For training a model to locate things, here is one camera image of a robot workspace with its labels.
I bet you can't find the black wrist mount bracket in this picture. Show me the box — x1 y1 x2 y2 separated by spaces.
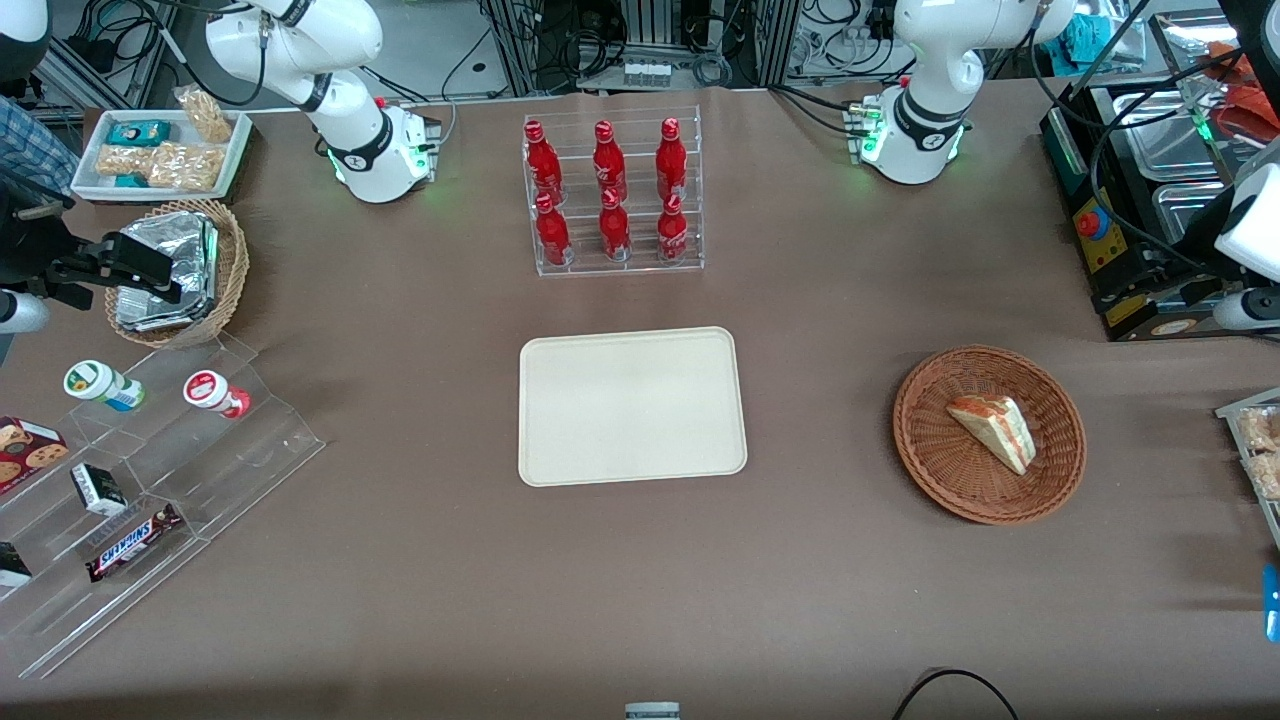
40 240 119 306

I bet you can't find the small black white carton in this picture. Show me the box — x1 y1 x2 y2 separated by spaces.
70 462 129 518

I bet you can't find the red lid yogurt cup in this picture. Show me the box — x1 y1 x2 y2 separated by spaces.
182 370 253 421

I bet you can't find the beige plastic tray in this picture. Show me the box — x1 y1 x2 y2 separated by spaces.
517 326 749 488

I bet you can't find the grey tray with snack bags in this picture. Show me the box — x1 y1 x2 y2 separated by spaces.
1215 388 1280 551

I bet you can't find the clear acrylic stepped shelf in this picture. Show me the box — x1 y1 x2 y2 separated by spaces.
0 332 328 681

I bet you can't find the black food warmer cabinet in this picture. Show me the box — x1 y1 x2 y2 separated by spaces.
1038 10 1280 344

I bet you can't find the aluminium equipment frame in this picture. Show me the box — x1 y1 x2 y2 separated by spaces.
480 0 801 96

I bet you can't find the round brown wicker basket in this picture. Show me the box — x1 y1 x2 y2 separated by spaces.
892 345 1088 526

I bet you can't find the triangular sandwich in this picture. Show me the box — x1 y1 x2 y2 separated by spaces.
945 395 1038 476

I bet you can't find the black looped cable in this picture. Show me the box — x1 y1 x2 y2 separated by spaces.
890 667 1021 720

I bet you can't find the white rectangular snack tray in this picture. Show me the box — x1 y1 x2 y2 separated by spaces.
70 108 254 204

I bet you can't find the green lid yogurt cup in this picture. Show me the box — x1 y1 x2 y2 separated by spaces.
63 360 146 413

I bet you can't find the teal snack box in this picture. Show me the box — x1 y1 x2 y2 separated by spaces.
105 120 173 148

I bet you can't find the blue plaid fabric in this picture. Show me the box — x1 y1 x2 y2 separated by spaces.
0 95 81 201

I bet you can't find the red cola bottle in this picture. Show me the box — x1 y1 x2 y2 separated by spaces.
592 120 629 201
598 187 633 263
655 117 689 201
535 192 573 267
657 192 690 264
524 120 564 206

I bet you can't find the silver foil wrapped package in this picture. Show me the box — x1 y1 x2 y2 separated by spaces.
115 212 221 333

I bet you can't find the clear acrylic bottle rack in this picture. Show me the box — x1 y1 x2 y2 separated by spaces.
522 105 706 279

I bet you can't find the tan wicker basket with foil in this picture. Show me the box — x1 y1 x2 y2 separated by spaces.
103 198 251 351

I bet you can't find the orange fried food piece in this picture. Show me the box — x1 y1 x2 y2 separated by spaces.
1205 42 1266 136

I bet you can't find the red cookie box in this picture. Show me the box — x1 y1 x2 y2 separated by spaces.
0 415 71 496

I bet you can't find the Snickers chocolate bar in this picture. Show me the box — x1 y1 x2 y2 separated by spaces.
85 502 184 584

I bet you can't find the steel food pan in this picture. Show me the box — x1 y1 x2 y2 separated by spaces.
1150 12 1236 81
1153 182 1229 249
1112 90 1231 183

